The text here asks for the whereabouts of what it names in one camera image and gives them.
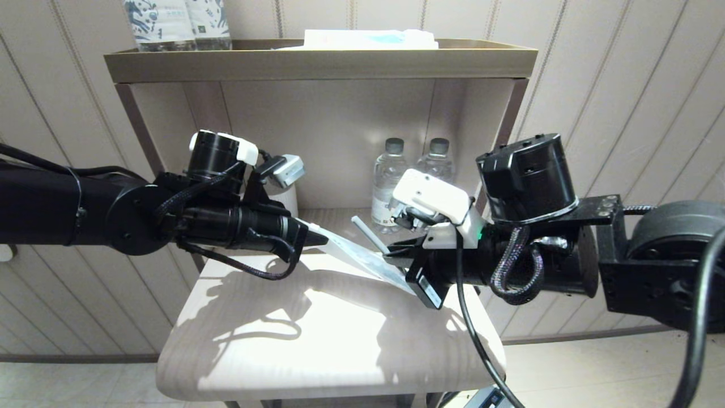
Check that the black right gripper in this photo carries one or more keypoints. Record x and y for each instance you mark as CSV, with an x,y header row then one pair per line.
x,y
427,280

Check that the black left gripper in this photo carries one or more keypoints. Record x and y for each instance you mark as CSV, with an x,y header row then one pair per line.
x,y
294,238

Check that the grey toothbrush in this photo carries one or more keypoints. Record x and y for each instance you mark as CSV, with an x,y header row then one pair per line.
x,y
368,232

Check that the white floral zip pouch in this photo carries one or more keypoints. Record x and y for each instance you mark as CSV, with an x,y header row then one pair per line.
x,y
362,260

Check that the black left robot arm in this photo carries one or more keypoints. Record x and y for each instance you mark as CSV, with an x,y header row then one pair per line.
x,y
45,198

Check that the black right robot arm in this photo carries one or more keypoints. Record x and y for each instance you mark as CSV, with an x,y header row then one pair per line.
x,y
527,175

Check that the white ribbed ceramic mug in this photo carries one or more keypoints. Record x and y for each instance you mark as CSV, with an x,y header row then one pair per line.
x,y
289,201

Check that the clear water bottle grey cap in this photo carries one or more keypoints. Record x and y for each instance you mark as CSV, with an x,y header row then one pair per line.
x,y
436,164
389,187

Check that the silver power adapter box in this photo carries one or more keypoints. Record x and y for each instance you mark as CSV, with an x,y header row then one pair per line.
x,y
484,399

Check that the beige wooden shelf cabinet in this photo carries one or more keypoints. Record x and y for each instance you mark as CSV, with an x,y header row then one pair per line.
x,y
317,65

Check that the white packet with blue stripe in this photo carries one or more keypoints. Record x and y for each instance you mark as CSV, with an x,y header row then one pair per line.
x,y
362,39

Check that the water bottle blue floral label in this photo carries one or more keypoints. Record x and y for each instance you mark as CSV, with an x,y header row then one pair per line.
x,y
210,22
158,22

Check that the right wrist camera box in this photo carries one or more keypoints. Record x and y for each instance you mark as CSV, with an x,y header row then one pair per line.
x,y
430,195

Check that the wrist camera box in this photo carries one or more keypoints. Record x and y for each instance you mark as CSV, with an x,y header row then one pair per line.
x,y
430,195
289,170

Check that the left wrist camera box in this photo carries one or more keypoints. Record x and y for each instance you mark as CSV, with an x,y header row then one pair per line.
x,y
289,170

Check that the white wall fixture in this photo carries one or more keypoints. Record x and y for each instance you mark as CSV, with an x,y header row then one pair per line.
x,y
4,253

